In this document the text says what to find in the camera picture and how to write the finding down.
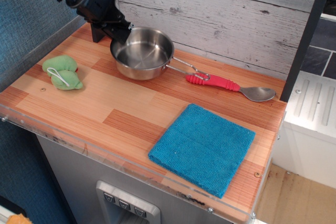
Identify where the silver button control panel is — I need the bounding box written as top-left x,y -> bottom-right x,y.
96,180 -> 161,223

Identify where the stainless steel pan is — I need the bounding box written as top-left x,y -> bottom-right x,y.
110,27 -> 210,81

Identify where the blue folded cloth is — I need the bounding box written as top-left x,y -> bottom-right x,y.
148,104 -> 256,198

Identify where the dark grey post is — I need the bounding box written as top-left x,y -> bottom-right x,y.
280,0 -> 326,102
90,23 -> 112,43

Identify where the white toy sink unit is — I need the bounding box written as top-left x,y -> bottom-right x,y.
272,71 -> 335,188

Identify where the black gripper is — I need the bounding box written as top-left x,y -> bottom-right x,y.
76,0 -> 131,44

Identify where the dark grey right post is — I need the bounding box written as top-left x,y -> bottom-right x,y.
280,0 -> 326,102

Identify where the green plush toy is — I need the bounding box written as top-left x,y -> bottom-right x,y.
42,55 -> 83,90

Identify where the dark grey left post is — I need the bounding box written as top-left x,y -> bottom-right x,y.
90,23 -> 112,43

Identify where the clear acrylic table edge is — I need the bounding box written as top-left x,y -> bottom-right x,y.
1,106 -> 256,223

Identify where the red handled metal spoon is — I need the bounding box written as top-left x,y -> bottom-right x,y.
186,74 -> 276,102

